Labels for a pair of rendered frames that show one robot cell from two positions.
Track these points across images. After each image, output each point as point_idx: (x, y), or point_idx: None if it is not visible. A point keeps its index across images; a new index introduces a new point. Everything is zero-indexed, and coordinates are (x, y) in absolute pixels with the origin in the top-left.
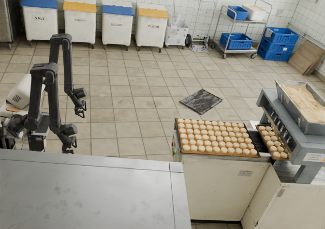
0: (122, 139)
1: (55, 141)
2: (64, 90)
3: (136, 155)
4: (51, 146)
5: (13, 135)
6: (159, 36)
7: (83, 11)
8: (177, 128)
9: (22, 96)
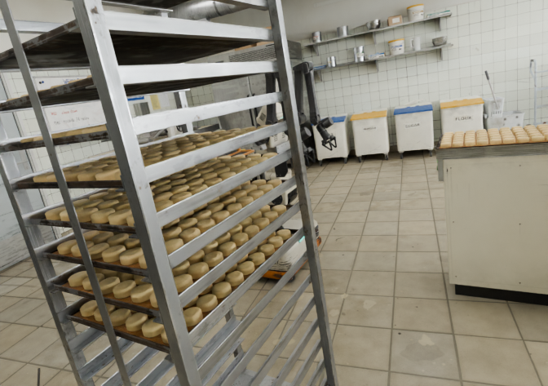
0: (405, 222)
1: (325, 224)
2: (310, 120)
3: (422, 234)
4: (320, 227)
5: (256, 143)
6: (474, 129)
7: (371, 117)
8: (441, 139)
9: (266, 113)
